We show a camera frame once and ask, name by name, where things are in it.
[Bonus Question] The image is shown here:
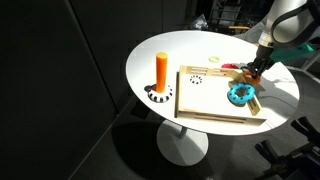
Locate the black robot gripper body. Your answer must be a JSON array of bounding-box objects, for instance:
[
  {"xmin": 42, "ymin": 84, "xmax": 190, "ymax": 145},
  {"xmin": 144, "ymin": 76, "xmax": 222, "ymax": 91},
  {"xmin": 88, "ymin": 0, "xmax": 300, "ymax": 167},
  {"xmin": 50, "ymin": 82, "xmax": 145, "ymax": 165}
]
[{"xmin": 250, "ymin": 44, "xmax": 278, "ymax": 73}]

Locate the orange plastic ring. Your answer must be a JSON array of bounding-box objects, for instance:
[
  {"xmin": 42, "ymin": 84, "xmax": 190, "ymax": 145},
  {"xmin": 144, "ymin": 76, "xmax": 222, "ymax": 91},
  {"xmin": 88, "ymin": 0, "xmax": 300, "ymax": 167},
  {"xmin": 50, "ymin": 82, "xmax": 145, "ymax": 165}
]
[{"xmin": 242, "ymin": 70, "xmax": 262, "ymax": 87}]

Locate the wooden tray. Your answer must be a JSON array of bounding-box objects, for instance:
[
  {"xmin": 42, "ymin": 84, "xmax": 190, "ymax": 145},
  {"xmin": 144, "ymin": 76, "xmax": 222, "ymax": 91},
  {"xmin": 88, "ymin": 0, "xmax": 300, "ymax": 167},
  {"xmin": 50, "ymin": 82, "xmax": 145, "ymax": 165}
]
[{"xmin": 174, "ymin": 64, "xmax": 268, "ymax": 127}]

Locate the dark background chair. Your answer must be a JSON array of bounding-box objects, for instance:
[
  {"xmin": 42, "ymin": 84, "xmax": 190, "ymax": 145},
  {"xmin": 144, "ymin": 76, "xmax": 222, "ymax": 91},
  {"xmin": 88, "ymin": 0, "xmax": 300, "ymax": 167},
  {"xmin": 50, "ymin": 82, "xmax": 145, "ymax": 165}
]
[{"xmin": 189, "ymin": 0, "xmax": 268, "ymax": 36}]

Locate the orange cylindrical peg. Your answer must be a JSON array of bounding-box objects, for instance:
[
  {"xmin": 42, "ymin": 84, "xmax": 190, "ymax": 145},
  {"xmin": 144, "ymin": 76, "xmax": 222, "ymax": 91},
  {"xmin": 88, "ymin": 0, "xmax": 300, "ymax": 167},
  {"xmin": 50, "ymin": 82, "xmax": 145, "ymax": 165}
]
[{"xmin": 155, "ymin": 51, "xmax": 169, "ymax": 94}]

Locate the black and white peg base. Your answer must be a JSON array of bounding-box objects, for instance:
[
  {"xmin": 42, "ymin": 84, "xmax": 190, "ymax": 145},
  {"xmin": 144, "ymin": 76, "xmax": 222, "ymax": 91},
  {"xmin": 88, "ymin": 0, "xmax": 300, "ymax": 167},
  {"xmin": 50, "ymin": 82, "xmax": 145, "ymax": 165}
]
[{"xmin": 147, "ymin": 83, "xmax": 174, "ymax": 104}]

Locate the red plastic ring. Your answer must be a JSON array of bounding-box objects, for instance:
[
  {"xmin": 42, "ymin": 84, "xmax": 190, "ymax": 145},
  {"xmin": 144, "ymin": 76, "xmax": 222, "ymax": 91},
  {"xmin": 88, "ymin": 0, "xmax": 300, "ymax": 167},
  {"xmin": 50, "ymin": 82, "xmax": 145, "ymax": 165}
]
[{"xmin": 220, "ymin": 62, "xmax": 240, "ymax": 70}]

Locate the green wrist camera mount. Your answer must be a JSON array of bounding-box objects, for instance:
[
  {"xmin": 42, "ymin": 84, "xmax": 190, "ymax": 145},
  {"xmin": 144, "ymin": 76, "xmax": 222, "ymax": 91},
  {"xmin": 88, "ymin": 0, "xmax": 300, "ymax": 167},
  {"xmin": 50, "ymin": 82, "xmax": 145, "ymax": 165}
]
[{"xmin": 269, "ymin": 42, "xmax": 315, "ymax": 65}]

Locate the blue plastic ring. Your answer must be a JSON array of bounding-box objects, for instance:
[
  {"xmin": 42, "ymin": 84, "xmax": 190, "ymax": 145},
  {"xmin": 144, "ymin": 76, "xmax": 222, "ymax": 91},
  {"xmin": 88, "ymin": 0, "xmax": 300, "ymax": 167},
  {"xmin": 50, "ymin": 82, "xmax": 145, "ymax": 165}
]
[{"xmin": 226, "ymin": 82, "xmax": 256, "ymax": 107}]

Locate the small yellow-green plastic ring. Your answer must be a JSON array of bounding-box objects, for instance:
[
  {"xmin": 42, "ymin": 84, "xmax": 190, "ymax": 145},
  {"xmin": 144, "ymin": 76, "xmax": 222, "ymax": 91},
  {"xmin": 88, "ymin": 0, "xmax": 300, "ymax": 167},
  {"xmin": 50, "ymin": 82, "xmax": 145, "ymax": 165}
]
[{"xmin": 208, "ymin": 55, "xmax": 221, "ymax": 64}]

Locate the white round pedestal table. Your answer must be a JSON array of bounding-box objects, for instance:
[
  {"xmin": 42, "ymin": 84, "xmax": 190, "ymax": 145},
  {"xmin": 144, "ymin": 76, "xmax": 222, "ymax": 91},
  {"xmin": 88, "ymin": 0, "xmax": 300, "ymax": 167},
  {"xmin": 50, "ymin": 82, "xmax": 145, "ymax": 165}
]
[{"xmin": 125, "ymin": 29, "xmax": 301, "ymax": 167}]

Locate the purple handled clamp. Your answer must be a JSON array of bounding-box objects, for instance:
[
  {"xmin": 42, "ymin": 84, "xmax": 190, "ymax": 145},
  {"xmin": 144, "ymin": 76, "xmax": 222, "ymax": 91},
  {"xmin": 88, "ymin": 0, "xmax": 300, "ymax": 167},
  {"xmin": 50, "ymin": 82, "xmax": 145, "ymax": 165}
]
[
  {"xmin": 254, "ymin": 139, "xmax": 290, "ymax": 167},
  {"xmin": 290, "ymin": 116, "xmax": 320, "ymax": 148}
]

